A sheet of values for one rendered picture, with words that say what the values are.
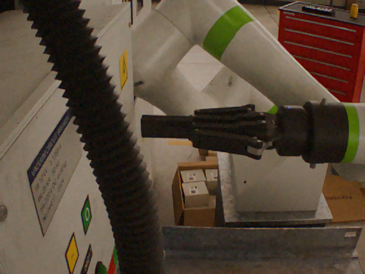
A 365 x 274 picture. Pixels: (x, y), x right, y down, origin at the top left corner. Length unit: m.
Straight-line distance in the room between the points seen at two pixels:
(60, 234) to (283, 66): 0.51
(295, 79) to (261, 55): 0.07
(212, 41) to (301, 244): 0.49
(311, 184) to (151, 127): 0.68
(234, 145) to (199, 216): 1.58
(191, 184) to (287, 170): 1.22
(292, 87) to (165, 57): 0.24
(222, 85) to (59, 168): 0.83
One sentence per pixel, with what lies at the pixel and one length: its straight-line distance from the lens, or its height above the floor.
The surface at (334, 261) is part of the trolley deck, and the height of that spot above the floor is 0.85.
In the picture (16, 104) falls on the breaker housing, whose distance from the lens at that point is 0.31.
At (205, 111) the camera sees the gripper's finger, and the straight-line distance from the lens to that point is 0.61.
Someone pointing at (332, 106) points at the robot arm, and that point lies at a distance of 0.60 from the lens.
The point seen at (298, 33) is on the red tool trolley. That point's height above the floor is 0.76.
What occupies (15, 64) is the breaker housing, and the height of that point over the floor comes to 1.39.
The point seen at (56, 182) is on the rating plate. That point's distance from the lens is 0.34.
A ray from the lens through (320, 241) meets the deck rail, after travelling 0.96.
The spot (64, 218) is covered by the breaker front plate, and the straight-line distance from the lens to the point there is 0.36.
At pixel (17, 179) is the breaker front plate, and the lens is 0.27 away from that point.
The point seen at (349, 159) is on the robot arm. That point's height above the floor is 1.21.
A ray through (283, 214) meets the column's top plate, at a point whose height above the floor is 0.75.
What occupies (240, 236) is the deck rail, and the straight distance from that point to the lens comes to 0.91.
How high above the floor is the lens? 1.51
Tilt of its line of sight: 29 degrees down
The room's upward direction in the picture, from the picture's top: straight up
